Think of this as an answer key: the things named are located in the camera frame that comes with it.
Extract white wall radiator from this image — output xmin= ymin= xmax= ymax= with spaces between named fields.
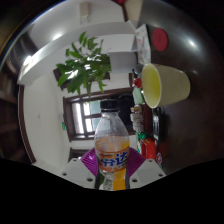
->
xmin=79 ymin=2 xmax=92 ymax=24

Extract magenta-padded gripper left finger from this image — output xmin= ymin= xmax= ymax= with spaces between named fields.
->
xmin=59 ymin=147 xmax=103 ymax=190

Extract potted plant in white pot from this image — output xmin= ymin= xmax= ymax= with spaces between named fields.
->
xmin=54 ymin=31 xmax=138 ymax=98

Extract clear orange soda bottle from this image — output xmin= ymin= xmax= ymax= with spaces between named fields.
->
xmin=93 ymin=98 xmax=131 ymax=192

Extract pale yellow cup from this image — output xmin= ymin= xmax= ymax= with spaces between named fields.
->
xmin=141 ymin=62 xmax=192 ymax=110

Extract green packet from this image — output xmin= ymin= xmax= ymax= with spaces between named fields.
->
xmin=132 ymin=87 xmax=145 ymax=106

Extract black flat device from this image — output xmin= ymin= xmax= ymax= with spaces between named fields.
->
xmin=151 ymin=114 xmax=164 ymax=141

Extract flat round red coaster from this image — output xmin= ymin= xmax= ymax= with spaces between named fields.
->
xmin=151 ymin=27 xmax=169 ymax=52

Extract dark wooden double door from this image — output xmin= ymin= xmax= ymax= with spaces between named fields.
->
xmin=62 ymin=87 xmax=136 ymax=143

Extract printed magazine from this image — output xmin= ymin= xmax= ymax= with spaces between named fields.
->
xmin=134 ymin=23 xmax=152 ymax=65

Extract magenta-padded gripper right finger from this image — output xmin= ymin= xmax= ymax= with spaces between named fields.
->
xmin=125 ymin=147 xmax=167 ymax=190

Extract red plastic box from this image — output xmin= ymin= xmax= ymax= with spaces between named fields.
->
xmin=139 ymin=138 xmax=158 ymax=161

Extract black chair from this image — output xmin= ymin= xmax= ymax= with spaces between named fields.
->
xmin=117 ymin=93 xmax=135 ymax=127

